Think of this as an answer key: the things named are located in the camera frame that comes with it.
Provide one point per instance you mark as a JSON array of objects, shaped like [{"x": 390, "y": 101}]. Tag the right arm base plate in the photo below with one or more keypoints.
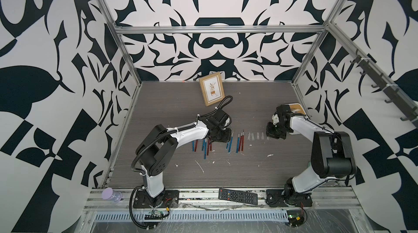
[{"x": 277, "y": 198}]

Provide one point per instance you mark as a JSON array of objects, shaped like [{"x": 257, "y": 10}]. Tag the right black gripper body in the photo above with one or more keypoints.
[{"x": 275, "y": 131}]

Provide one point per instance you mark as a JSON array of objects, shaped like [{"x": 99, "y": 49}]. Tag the red knife capped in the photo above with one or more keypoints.
[{"x": 209, "y": 147}]

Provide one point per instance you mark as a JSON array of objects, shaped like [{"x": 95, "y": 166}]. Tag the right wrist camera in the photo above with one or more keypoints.
[{"x": 275, "y": 119}]

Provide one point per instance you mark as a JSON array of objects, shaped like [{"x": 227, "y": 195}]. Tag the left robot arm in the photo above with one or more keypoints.
[{"x": 156, "y": 151}]

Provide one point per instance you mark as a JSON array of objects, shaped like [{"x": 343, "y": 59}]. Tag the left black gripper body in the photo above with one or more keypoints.
[{"x": 222, "y": 135}]

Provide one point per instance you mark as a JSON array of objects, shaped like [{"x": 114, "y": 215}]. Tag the wooden picture frame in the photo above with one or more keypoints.
[{"x": 212, "y": 88}]

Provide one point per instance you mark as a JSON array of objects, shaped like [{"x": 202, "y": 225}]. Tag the black remote control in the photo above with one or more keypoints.
[{"x": 242, "y": 197}]

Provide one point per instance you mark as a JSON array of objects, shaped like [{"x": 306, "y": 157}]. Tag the white cable duct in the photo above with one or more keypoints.
[{"x": 204, "y": 216}]

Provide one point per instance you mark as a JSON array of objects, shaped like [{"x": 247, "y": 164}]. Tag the white box with wooden lid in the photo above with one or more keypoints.
[{"x": 297, "y": 107}]

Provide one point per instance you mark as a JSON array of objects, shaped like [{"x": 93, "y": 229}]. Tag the black wall hook rail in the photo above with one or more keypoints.
[{"x": 382, "y": 82}]

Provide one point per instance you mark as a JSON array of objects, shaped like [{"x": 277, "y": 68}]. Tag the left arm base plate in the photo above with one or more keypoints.
[{"x": 167, "y": 198}]

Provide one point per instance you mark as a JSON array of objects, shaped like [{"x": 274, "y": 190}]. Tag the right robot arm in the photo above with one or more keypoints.
[{"x": 332, "y": 157}]

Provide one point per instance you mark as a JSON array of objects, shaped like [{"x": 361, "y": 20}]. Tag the blue knife capped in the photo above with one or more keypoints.
[
  {"x": 237, "y": 143},
  {"x": 204, "y": 147},
  {"x": 230, "y": 142}
]

